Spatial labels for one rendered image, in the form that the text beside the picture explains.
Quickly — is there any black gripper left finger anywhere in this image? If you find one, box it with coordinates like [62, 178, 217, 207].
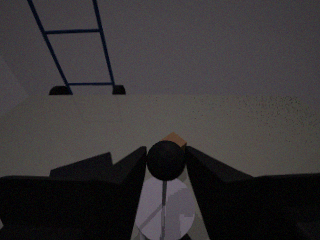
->
[0, 146, 147, 240]

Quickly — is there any glass french press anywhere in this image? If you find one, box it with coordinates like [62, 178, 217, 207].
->
[135, 140, 195, 240]

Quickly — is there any brown cube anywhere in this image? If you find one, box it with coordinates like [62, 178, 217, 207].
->
[160, 132, 187, 154]

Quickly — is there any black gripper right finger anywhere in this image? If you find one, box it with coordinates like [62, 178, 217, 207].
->
[185, 146, 320, 240]

